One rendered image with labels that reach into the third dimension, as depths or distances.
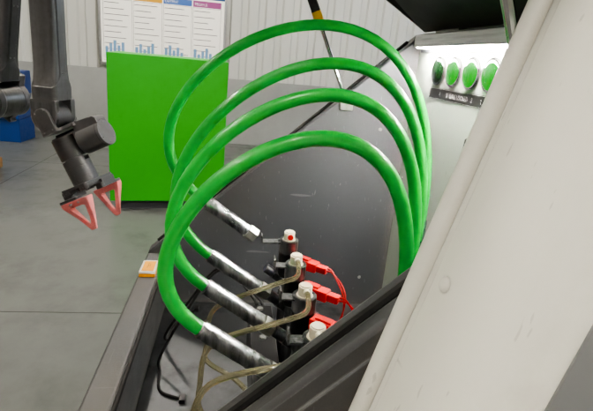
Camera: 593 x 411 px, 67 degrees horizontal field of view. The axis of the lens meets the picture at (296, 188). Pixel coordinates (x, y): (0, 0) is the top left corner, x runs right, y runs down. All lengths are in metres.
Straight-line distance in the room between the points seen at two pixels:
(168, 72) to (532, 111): 3.70
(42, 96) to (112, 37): 6.22
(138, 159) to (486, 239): 3.82
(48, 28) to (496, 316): 0.97
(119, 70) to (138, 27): 3.32
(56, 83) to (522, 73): 0.92
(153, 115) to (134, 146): 0.31
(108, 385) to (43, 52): 0.67
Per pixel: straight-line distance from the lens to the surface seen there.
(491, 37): 0.69
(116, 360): 0.72
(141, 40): 7.17
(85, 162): 1.07
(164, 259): 0.41
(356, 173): 0.98
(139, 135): 3.95
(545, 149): 0.23
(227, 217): 0.64
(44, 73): 1.07
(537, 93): 0.25
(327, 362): 0.34
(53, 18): 1.06
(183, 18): 7.09
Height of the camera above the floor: 1.38
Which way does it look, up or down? 16 degrees down
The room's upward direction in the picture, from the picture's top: 5 degrees clockwise
